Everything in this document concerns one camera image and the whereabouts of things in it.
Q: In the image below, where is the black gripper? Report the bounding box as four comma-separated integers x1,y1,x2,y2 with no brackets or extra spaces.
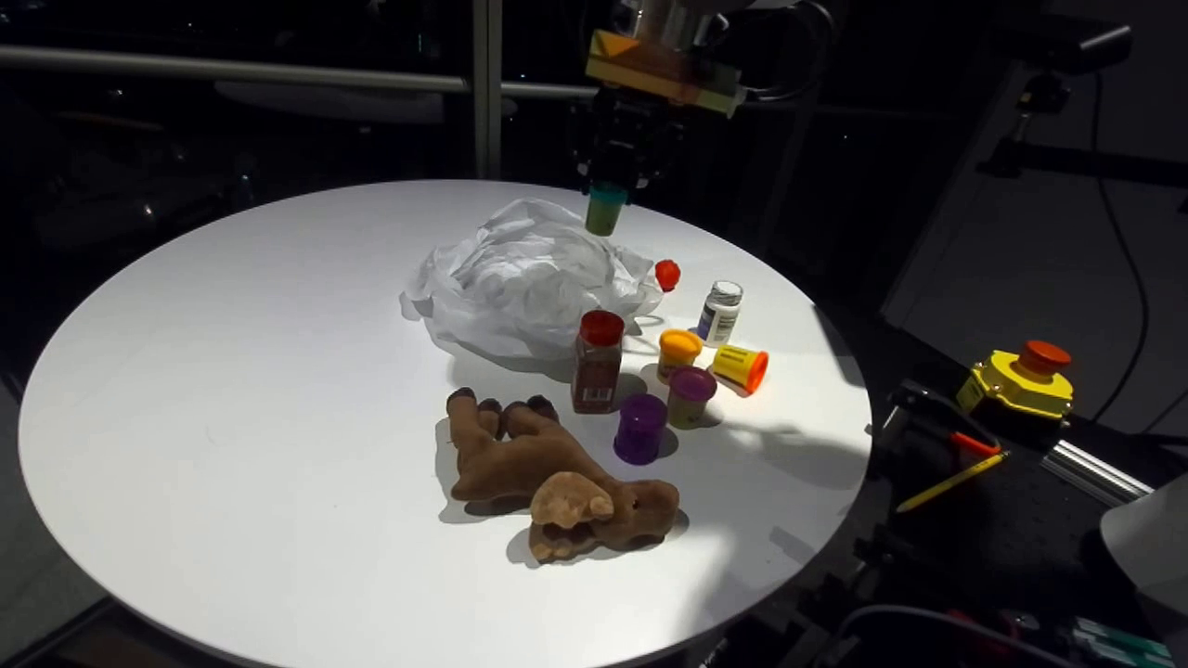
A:
587,88,686,193

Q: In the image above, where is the yellow emergency stop button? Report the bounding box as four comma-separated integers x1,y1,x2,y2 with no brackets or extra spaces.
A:
957,336,1078,419

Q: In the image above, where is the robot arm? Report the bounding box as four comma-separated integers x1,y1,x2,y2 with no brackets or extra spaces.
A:
575,0,783,203

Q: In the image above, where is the yellow orange pencil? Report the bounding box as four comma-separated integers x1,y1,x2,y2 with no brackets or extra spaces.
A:
896,453,1010,517

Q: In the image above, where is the purple play-dough tub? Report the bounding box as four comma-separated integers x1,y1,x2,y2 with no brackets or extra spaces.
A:
614,395,669,464

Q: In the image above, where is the brown jar red lid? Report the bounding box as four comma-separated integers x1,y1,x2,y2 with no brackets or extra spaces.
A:
572,313,625,412

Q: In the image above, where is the magenta lid play-dough tub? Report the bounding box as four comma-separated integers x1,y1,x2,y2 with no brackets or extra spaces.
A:
669,366,717,426

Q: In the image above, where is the yellow tub orange lid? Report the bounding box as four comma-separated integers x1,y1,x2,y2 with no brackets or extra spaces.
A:
708,344,768,398

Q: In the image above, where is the metal window railing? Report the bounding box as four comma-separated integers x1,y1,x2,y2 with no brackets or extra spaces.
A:
0,45,593,99

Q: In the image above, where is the orange lid play-dough tub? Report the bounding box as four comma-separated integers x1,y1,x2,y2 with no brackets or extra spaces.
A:
656,329,701,380

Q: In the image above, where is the white plastic bag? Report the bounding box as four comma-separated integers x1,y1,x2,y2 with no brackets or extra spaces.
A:
403,198,661,360

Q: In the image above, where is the teal lid play-dough tub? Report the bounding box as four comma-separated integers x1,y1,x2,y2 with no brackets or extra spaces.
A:
587,184,628,238

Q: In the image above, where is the brown plush toy animal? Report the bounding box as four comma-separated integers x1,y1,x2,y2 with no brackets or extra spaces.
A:
445,385,680,564

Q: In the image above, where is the white pill bottle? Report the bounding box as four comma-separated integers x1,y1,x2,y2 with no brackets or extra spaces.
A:
697,277,744,344

